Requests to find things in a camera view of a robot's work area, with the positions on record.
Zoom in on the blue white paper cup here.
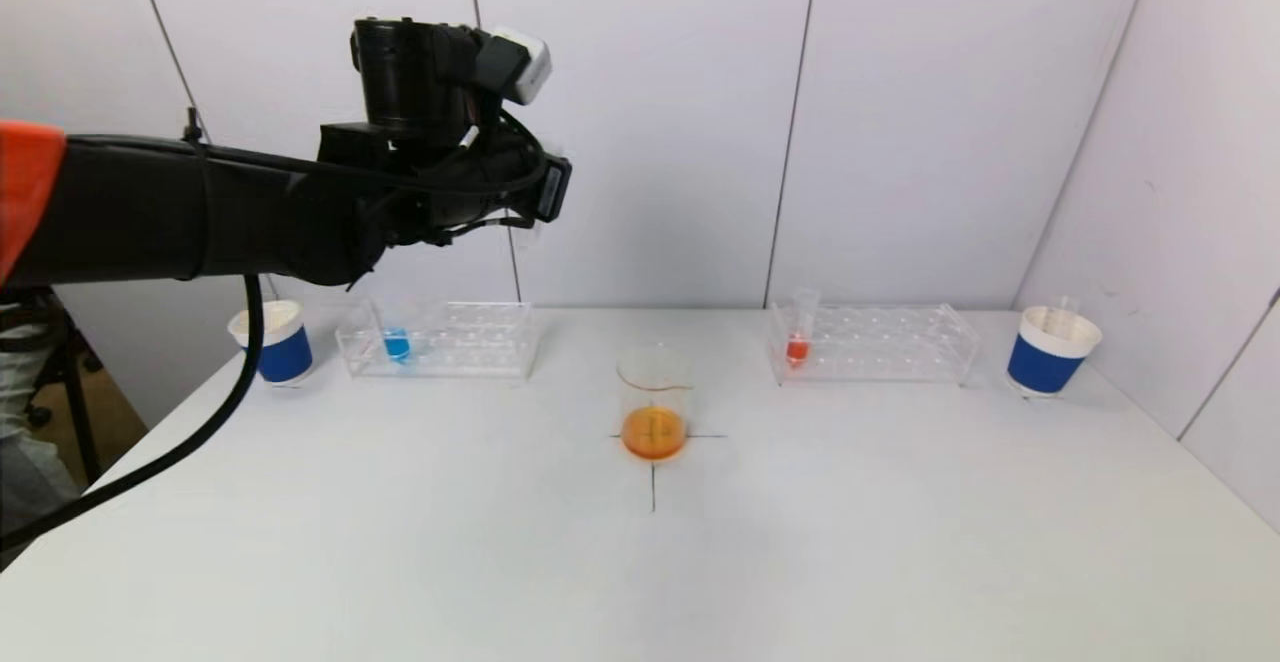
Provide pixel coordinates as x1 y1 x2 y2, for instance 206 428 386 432
1006 306 1104 399
228 300 317 388

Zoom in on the clear glass beaker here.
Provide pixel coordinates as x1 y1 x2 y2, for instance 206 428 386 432
616 341 695 463

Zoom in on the blue pigment test tube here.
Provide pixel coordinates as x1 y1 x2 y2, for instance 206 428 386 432
376 294 413 365

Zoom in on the person in grey clothing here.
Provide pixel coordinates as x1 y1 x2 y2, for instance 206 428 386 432
0 302 81 543

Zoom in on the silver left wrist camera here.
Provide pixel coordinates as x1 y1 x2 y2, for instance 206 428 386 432
477 25 554 108

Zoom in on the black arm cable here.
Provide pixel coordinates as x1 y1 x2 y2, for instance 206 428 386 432
0 272 267 555

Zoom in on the red pigment test tube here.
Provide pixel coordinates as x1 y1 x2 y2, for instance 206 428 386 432
785 290 821 370

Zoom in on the clear acrylic test tube rack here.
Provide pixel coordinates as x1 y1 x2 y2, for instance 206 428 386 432
336 302 539 381
765 303 981 388

